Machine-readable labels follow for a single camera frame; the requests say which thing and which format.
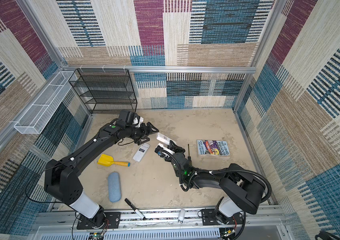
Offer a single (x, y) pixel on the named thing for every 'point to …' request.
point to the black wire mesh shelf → (104, 86)
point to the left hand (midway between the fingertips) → (156, 132)
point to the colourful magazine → (213, 147)
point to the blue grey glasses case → (114, 187)
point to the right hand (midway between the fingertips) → (172, 142)
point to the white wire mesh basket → (36, 117)
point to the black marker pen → (135, 209)
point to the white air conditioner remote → (165, 140)
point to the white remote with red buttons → (141, 152)
